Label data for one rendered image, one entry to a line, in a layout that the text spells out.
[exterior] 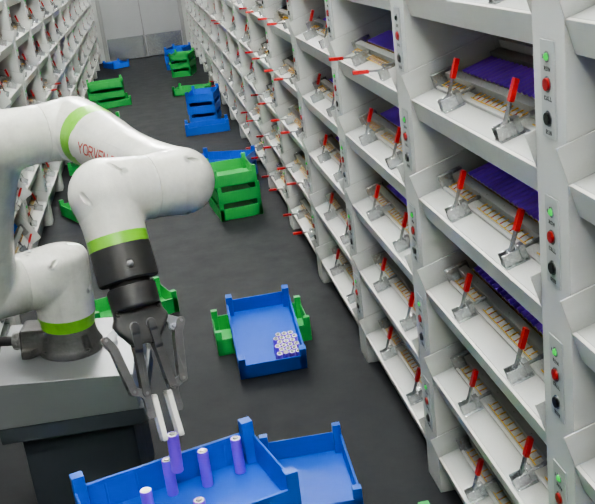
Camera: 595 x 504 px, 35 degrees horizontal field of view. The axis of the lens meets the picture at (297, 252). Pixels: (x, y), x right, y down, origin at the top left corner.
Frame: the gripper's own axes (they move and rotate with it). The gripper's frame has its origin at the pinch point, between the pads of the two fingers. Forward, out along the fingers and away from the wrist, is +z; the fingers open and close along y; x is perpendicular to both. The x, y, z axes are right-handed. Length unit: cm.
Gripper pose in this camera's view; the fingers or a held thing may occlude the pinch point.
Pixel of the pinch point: (166, 414)
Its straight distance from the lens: 142.2
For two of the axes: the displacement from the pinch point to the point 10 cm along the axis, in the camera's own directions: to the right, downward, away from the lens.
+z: 2.8, 9.6, -0.7
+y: -9.0, 2.4, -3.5
